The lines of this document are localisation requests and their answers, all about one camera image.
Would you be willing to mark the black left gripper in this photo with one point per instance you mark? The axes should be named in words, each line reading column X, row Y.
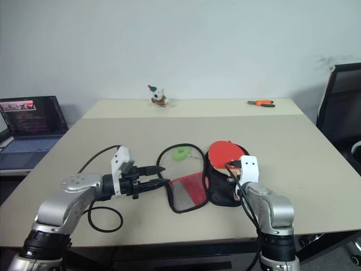
column 131, row 183

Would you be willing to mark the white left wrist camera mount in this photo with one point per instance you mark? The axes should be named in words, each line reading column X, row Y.
column 121, row 155

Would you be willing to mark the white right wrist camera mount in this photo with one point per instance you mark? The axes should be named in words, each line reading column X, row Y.
column 249, row 169

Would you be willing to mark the black mesh office chair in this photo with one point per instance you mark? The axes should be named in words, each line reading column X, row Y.
column 341, row 113

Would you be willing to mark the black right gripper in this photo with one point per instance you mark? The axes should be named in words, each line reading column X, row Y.
column 233, row 180

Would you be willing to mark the black table underframe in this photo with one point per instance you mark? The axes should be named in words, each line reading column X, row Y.
column 169, row 257

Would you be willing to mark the black paddle case red mesh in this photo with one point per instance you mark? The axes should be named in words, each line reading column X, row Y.
column 218, row 192

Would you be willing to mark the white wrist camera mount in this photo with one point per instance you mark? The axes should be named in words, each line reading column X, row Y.
column 249, row 169
column 121, row 155

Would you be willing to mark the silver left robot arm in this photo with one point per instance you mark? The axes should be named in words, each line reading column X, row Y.
column 56, row 209

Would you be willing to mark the open grey laptop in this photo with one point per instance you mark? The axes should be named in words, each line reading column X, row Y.
column 31, row 124

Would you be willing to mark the red table tennis paddle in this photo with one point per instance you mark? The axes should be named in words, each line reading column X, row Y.
column 225, row 152

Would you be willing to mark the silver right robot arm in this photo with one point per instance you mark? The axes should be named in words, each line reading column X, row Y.
column 270, row 206

